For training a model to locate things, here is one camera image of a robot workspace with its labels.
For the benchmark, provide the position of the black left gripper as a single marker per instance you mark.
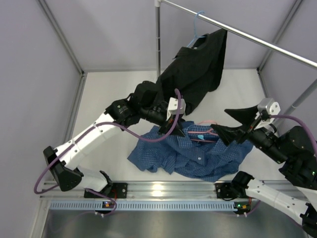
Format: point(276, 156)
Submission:
point(178, 129)

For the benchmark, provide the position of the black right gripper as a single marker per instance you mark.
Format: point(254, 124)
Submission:
point(245, 117)

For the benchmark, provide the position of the pink wire hanger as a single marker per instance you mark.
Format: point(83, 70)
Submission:
point(203, 132)

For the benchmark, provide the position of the blue checked shirt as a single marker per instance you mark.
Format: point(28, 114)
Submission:
point(196, 160)

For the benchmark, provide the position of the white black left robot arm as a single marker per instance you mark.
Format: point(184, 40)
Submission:
point(63, 161)

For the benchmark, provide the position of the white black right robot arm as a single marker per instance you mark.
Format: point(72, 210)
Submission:
point(295, 150)

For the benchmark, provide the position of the black pinstriped shirt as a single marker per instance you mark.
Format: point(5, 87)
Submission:
point(195, 71)

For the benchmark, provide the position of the silver right rack pole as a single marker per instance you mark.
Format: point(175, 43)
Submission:
point(304, 95)

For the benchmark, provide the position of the silver rack pole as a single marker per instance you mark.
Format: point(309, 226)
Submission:
point(158, 35)
point(304, 95)

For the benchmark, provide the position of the silver clothes rack top bar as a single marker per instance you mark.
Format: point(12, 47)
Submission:
point(270, 46)

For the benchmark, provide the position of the silver left rack pole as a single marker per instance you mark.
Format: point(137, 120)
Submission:
point(158, 35)

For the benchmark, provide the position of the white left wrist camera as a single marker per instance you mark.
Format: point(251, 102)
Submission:
point(172, 108)

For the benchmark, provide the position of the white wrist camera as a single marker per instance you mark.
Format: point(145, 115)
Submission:
point(172, 108)
point(265, 109)

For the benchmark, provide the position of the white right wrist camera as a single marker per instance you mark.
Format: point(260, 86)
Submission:
point(265, 109)

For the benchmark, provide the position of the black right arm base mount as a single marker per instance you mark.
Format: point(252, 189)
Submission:
point(225, 191)

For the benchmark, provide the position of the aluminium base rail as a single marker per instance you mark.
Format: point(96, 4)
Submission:
point(171, 190)

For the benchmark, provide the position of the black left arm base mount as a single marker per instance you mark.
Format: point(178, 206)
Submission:
point(117, 190)

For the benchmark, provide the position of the blue wire hanger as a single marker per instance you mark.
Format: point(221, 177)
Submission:
point(196, 35)

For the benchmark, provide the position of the grey slotted cable duct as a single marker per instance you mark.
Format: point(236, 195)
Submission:
point(148, 205)

